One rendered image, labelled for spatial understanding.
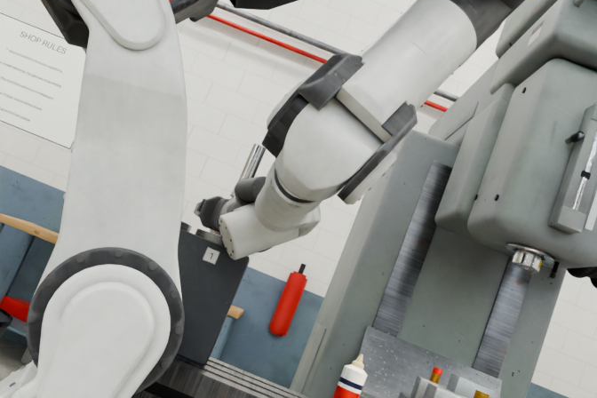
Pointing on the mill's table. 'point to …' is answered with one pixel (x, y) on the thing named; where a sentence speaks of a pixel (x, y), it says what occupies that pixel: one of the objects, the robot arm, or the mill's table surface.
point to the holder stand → (205, 290)
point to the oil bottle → (351, 380)
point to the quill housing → (537, 166)
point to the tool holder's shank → (251, 164)
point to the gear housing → (553, 41)
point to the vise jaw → (440, 392)
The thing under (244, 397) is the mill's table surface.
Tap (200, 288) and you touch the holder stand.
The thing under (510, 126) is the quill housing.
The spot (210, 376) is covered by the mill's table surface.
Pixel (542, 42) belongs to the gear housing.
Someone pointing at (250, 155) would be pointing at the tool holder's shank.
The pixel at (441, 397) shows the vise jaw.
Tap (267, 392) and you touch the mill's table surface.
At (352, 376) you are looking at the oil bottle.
